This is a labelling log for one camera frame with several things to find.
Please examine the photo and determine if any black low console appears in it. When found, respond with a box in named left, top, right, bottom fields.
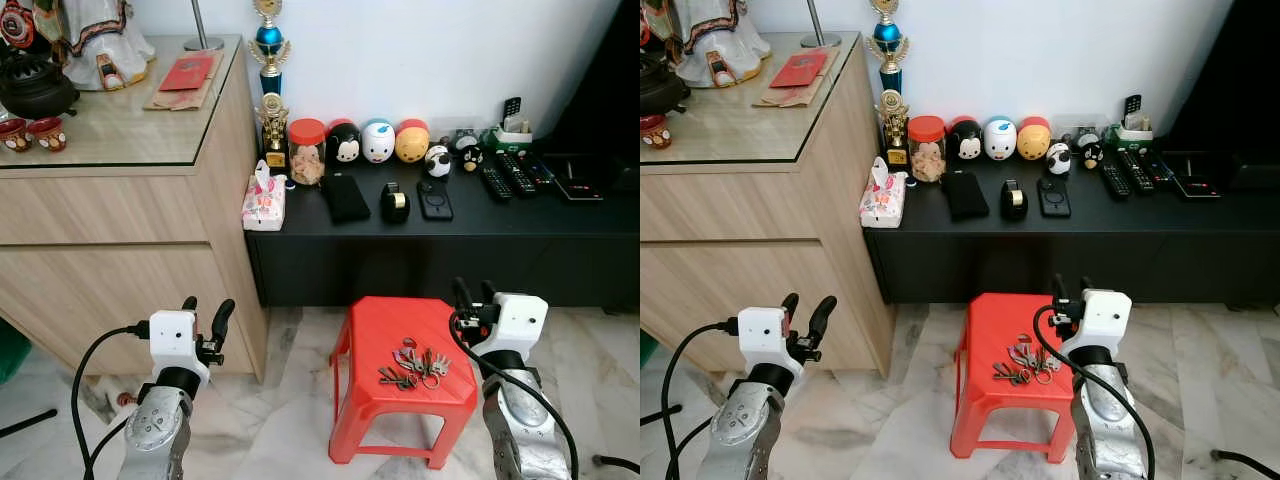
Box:
left=245, top=148, right=641, bottom=312
left=864, top=146, right=1280, bottom=307

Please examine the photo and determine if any red plastic stool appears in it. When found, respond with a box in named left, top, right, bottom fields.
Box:
left=950, top=293, right=1087, bottom=464
left=328, top=296, right=479, bottom=470

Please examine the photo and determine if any black tape dispenser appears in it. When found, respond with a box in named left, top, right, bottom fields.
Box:
left=1000, top=179, right=1032, bottom=222
left=379, top=181, right=412, bottom=226

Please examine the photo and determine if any black remote control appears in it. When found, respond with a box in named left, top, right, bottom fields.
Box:
left=521, top=154, right=557, bottom=192
left=477, top=160, right=514, bottom=203
left=1099, top=158, right=1134, bottom=200
left=1117, top=149, right=1157, bottom=194
left=497, top=150, right=539, bottom=197
left=1141, top=152, right=1177, bottom=190

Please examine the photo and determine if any pink white tissue pack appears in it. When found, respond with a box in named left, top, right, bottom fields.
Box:
left=859, top=156, right=909, bottom=230
left=241, top=159, right=289, bottom=233

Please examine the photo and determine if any black wallet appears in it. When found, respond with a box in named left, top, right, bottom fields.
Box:
left=941, top=169, right=992, bottom=222
left=319, top=172, right=372, bottom=225

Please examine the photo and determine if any small black white figure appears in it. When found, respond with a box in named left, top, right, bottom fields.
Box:
left=1074, top=129, right=1106, bottom=170
left=454, top=133, right=485, bottom=174

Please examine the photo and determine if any black set-top box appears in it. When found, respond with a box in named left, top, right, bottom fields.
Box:
left=545, top=155, right=607, bottom=202
left=1165, top=152, right=1227, bottom=200

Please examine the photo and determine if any yellow bear plush toy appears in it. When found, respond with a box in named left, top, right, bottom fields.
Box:
left=394, top=118, right=432, bottom=165
left=1016, top=115, right=1054, bottom=163

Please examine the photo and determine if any green white holder box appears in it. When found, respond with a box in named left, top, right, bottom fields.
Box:
left=1104, top=113, right=1154, bottom=151
left=484, top=115, right=534, bottom=153

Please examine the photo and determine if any white blue duck plush toy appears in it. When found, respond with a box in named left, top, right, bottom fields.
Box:
left=983, top=116, right=1020, bottom=163
left=360, top=118, right=398, bottom=166

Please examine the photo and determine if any black mouse plush toy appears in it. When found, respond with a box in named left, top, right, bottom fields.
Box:
left=946, top=116, right=986, bottom=164
left=325, top=119, right=364, bottom=167

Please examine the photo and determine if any glass jar with red lid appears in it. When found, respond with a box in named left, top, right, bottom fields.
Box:
left=288, top=118, right=329, bottom=188
left=908, top=115, right=949, bottom=185

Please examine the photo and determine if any brown paper envelope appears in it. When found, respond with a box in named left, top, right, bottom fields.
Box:
left=143, top=51, right=224, bottom=112
left=752, top=47, right=842, bottom=109

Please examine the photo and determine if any red envelope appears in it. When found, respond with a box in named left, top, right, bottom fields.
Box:
left=769, top=51, right=832, bottom=90
left=158, top=54, right=217, bottom=94

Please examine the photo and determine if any black television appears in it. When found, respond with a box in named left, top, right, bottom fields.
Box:
left=1160, top=0, right=1280, bottom=161
left=540, top=0, right=641, bottom=161

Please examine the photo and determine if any black incense pot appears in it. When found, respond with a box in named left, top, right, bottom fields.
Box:
left=0, top=50, right=81, bottom=120
left=640, top=50, right=692, bottom=116

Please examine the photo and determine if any metal lamp stand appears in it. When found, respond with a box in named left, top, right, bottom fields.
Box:
left=799, top=0, right=844, bottom=49
left=183, top=0, right=227, bottom=52

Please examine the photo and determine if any white porcelain figurine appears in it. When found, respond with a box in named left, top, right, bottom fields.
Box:
left=33, top=0, right=157, bottom=92
left=662, top=0, right=772, bottom=89

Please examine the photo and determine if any tall blue gold trophy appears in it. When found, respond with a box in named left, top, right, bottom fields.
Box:
left=247, top=0, right=292, bottom=97
left=867, top=0, right=910, bottom=97

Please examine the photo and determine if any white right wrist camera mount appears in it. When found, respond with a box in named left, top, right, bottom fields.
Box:
left=1060, top=289, right=1133, bottom=361
left=470, top=293, right=549, bottom=361

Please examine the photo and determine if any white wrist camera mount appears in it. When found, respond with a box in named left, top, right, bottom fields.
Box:
left=470, top=293, right=549, bottom=361
left=737, top=307, right=807, bottom=391
left=148, top=310, right=208, bottom=387
left=1060, top=289, right=1133, bottom=361

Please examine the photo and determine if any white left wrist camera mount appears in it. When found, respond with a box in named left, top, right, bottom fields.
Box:
left=148, top=310, right=208, bottom=387
left=737, top=307, right=807, bottom=391

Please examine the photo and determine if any black phone with ring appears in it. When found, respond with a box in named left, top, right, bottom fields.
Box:
left=416, top=178, right=455, bottom=222
left=1036, top=176, right=1074, bottom=220

